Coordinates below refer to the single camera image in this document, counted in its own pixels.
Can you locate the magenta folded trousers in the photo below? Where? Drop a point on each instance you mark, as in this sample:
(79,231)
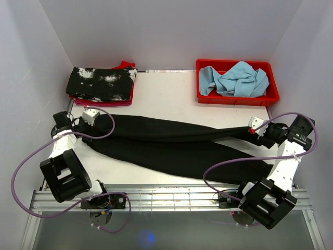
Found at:
(83,102)

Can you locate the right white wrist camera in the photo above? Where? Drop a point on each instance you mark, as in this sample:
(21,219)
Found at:
(257,126)

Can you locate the light blue trousers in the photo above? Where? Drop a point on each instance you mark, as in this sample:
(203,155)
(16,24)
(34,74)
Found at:
(240,81)

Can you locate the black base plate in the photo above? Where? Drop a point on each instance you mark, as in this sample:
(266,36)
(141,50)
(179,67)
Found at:
(228,202)
(110,201)

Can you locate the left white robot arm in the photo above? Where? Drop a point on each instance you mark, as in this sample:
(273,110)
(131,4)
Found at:
(63,171)

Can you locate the black white patterned folded trousers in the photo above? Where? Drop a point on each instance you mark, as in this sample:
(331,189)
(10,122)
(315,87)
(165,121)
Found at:
(102,85)

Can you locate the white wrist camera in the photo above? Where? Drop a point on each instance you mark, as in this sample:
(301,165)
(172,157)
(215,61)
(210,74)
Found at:
(257,126)
(89,115)

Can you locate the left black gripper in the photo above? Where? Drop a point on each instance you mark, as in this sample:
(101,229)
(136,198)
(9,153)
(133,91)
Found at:
(92,130)

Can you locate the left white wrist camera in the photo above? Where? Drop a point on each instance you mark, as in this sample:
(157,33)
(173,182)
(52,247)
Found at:
(89,115)

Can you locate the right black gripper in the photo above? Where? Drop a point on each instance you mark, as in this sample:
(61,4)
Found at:
(270,125)

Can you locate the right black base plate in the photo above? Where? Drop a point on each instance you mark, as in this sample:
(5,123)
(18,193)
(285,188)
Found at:
(228,202)

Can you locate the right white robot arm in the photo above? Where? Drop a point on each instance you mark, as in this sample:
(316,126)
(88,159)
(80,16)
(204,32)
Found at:
(270,199)

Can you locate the aluminium frame rail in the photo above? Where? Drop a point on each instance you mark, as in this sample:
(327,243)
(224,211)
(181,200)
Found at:
(152,191)

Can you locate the red plastic bin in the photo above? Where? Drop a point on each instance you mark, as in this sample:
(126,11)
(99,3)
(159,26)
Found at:
(221,66)

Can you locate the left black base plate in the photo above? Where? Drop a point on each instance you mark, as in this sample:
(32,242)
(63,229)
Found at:
(110,201)

